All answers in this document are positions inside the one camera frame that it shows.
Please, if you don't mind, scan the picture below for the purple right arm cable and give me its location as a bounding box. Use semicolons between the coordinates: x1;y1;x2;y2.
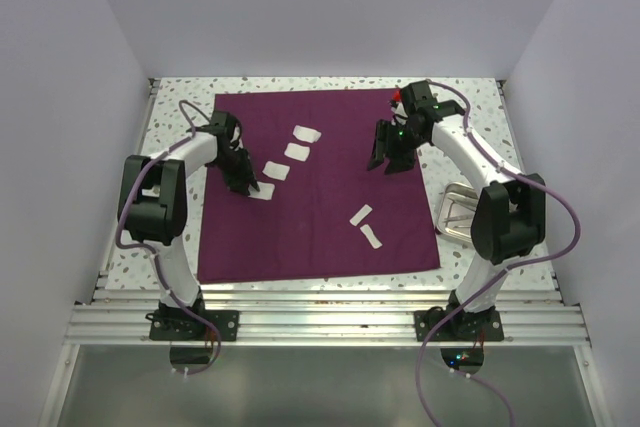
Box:
409;79;584;427

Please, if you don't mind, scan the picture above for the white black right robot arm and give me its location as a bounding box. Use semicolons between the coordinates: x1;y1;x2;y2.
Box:
367;80;546;340

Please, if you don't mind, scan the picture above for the purple cloth mat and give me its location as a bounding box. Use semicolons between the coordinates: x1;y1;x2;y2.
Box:
197;89;440;284

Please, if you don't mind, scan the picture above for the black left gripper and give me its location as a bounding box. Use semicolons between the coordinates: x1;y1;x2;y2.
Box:
211;146;259;195

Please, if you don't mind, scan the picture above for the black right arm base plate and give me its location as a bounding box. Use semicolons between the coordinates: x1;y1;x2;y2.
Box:
413;307;505;342

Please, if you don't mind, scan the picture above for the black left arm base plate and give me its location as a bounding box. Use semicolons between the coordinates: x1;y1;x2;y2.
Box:
145;310;240;342

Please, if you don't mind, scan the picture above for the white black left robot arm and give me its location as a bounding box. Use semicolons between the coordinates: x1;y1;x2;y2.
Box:
114;111;260;340

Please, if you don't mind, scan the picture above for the white gauze roll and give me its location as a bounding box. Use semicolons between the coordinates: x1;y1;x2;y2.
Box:
349;204;372;226
359;224;382;249

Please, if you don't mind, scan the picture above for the white gauze roll upper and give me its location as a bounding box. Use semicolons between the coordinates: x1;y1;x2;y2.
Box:
349;204;372;226

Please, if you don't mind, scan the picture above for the aluminium frame rail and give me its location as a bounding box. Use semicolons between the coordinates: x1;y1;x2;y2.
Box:
64;289;590;347

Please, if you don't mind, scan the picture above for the white gauze pad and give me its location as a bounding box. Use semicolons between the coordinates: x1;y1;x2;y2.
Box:
293;125;321;144
249;182;275;201
284;143;310;162
263;161;290;181

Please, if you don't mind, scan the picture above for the white gauze roll lower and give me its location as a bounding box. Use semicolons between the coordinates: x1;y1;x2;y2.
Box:
359;224;382;249

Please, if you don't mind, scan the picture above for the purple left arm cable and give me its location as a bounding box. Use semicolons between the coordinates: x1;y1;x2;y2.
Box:
114;99;224;379

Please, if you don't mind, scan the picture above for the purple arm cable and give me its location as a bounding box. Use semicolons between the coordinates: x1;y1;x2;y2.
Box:
114;99;224;379
409;79;584;427

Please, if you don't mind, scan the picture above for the stainless steel tray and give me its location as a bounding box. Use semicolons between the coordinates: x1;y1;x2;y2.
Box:
435;182;478;246

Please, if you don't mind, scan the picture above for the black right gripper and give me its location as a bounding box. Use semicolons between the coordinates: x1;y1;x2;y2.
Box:
368;119;427;176

